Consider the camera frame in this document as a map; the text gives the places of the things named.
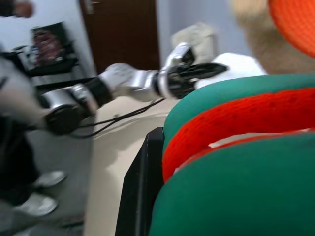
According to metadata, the white shoe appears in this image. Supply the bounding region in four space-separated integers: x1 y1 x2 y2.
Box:
13 192 59 217
31 170 67 189

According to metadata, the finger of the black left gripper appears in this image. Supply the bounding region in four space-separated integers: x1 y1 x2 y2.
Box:
189 62 230 77

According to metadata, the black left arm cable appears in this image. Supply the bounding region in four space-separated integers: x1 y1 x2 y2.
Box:
66 96 168 139

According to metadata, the black equipment stand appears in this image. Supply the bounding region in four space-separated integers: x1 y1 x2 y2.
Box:
9 44 82 87

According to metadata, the white box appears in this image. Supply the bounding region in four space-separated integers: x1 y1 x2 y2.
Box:
193 52 267 89

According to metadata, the dark framed poster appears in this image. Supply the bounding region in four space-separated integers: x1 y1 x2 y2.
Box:
31 21 74 67

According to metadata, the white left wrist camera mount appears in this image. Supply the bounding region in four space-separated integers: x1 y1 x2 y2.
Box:
164 41 197 72

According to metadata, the brown wooden door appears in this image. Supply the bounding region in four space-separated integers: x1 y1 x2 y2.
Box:
79 0 161 75

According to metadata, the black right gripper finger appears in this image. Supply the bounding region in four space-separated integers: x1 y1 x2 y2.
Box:
114 126 166 236

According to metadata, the white plastic bag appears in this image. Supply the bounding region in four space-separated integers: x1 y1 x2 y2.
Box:
171 21 218 61

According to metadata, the beige fuzzy object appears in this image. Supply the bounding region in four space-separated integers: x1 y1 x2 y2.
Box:
230 0 315 75

